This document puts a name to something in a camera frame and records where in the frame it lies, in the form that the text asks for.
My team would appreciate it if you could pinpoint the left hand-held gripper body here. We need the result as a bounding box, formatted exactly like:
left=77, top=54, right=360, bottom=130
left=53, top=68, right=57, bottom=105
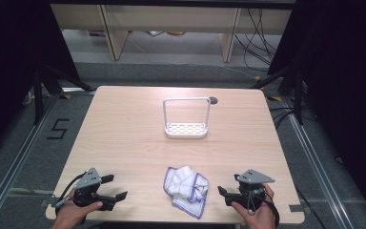
left=71, top=167, right=115, bottom=212

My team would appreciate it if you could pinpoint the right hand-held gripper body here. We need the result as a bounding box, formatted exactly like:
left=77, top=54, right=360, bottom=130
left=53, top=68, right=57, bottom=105
left=224, top=169, right=275, bottom=213

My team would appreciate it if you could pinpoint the white cloth with purple edge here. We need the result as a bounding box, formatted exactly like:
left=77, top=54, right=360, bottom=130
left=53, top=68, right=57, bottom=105
left=162, top=165, right=210, bottom=220

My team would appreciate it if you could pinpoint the white towel rack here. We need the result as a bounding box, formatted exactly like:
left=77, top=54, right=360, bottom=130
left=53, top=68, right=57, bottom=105
left=162, top=96, right=212, bottom=140

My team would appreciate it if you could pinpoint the person's left hand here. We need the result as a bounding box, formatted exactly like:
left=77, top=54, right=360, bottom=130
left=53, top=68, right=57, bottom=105
left=51, top=190, right=104, bottom=229

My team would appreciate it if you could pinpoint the person's right hand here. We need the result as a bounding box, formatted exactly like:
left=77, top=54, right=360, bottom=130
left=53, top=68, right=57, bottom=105
left=231, top=182, right=278, bottom=229

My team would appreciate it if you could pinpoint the black tripod stand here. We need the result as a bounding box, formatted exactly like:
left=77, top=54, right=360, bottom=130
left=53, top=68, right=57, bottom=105
left=32, top=63, right=94, bottom=126
left=251, top=65, right=308, bottom=126

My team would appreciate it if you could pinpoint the black curtain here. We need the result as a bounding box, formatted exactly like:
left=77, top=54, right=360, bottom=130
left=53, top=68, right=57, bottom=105
left=0, top=0, right=81, bottom=161
left=267, top=0, right=366, bottom=220

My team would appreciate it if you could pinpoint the beige background desk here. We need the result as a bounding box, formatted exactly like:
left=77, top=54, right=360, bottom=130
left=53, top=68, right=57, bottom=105
left=51, top=3, right=294, bottom=63

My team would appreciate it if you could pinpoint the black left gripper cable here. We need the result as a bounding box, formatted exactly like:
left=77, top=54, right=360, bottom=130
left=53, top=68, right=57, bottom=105
left=51, top=171, right=88, bottom=209

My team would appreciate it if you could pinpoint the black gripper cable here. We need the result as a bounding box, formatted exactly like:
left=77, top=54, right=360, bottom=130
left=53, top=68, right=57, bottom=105
left=261, top=190, right=281, bottom=229
left=51, top=171, right=88, bottom=209

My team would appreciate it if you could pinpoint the grey cord loop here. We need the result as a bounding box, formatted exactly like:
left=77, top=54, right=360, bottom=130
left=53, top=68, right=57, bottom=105
left=247, top=190, right=256, bottom=215

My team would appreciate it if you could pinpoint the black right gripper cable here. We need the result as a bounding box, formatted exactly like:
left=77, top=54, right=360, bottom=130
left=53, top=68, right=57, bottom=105
left=261, top=190, right=281, bottom=229

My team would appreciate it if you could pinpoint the metal floor rail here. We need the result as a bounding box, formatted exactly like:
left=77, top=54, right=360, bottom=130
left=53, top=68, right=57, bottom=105
left=280, top=94, right=356, bottom=229
left=0, top=94, right=61, bottom=229

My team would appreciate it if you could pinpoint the bundle of black cables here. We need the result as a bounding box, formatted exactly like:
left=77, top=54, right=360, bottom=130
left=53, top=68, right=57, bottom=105
left=234, top=8, right=282, bottom=71

